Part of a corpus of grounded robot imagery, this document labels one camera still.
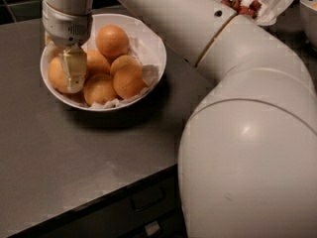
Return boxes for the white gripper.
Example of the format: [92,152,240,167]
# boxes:
[43,0,92,93]

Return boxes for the large orange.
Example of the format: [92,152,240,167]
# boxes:
[48,57,78,94]

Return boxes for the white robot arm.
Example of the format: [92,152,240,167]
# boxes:
[43,0,317,238]

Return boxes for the middle back orange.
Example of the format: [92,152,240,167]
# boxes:
[86,50,110,76]

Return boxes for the top orange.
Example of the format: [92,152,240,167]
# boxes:
[95,25,130,60]

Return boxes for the front bottom orange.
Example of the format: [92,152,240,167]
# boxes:
[83,73,117,106]

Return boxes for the right back orange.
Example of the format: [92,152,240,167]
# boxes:
[110,55,140,76]

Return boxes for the white bowl with oranges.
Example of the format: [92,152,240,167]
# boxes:
[41,14,166,112]

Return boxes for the right front orange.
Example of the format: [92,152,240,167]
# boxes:
[113,64,148,99]

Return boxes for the white paper in orange bowl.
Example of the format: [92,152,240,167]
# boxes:
[82,38,165,111]

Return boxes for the white bowl at right edge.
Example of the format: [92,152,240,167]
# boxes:
[299,0,317,52]

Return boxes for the dark upper drawer front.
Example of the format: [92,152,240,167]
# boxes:
[11,166,181,238]

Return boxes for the dark drawer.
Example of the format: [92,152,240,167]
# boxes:
[11,166,181,238]
[121,210,187,238]

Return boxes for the red strawberries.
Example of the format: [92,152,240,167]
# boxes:
[221,0,262,19]

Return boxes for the dark lower drawer front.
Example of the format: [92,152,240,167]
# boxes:
[121,210,187,238]

